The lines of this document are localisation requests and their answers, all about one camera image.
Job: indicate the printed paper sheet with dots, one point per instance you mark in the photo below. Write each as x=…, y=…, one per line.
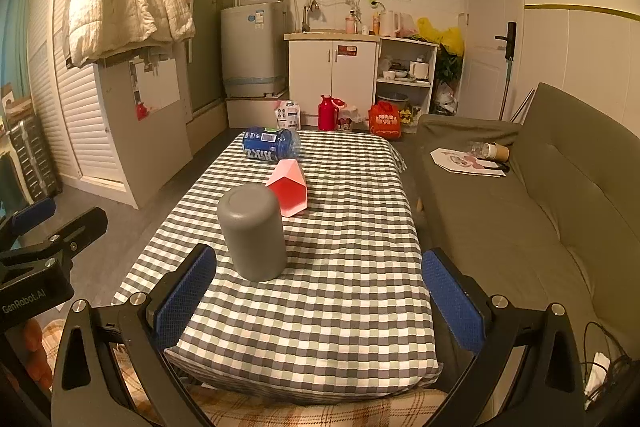
x=457, y=163

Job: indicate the white louvred wardrobe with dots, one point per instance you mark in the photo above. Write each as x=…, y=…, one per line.
x=70, y=107

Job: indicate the blue labelled plastic bottle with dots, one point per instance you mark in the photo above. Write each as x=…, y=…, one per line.
x=270, y=145

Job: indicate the green plant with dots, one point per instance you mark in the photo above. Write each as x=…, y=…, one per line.
x=450, y=67

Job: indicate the yellow plastic bag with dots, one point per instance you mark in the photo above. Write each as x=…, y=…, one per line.
x=447, y=38

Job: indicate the white open shelf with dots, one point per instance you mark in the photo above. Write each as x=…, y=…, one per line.
x=431, y=67

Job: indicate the orange bottle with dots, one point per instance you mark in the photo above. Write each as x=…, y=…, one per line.
x=375, y=24

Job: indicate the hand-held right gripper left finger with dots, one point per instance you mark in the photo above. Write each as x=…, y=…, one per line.
x=184, y=299

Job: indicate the person's left hand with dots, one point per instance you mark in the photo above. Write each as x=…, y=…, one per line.
x=34, y=347

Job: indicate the grey cup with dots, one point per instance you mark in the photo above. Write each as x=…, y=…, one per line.
x=252, y=232

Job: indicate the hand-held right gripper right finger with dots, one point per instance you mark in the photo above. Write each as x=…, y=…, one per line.
x=452, y=302

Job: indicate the clear plastic bottle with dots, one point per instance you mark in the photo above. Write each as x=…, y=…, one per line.
x=477, y=149

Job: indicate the white washer platform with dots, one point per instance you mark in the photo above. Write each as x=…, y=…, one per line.
x=252, y=112

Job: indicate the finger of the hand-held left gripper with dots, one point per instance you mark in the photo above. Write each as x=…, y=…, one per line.
x=35, y=211
x=80, y=227

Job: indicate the grey checkered tablecloth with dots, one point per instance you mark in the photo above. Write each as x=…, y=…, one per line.
x=330, y=287

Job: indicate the white printed package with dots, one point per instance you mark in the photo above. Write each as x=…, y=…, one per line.
x=287, y=114

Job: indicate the red faceted cup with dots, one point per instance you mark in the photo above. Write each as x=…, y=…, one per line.
x=287, y=192

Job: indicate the dark ribbed suitcase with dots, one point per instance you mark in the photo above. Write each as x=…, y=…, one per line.
x=30, y=157

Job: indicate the red thermos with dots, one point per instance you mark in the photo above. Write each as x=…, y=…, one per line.
x=327, y=114

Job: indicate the olive green sofa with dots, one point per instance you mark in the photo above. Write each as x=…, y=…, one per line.
x=525, y=232

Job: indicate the glass sliding door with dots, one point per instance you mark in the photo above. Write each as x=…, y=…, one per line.
x=212, y=7

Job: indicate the pink cup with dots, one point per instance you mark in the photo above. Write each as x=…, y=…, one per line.
x=350, y=25

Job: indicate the broom stick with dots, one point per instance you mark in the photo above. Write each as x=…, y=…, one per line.
x=505, y=87

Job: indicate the small white cooker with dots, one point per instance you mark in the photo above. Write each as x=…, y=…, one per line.
x=419, y=69

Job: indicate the plaid blanket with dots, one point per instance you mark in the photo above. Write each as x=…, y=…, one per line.
x=300, y=414

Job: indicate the metal faucet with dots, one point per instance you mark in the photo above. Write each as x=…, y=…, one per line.
x=307, y=14

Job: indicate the brown paper cup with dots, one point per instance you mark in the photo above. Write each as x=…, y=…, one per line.
x=500, y=152

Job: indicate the red shopping bag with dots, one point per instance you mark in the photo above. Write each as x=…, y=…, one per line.
x=385, y=123

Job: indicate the white electric kettle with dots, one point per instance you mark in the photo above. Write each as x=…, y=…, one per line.
x=389, y=23

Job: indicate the white sink cabinet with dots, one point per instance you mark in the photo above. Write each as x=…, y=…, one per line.
x=330, y=77

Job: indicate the white washing machine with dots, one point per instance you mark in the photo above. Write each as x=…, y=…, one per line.
x=252, y=52

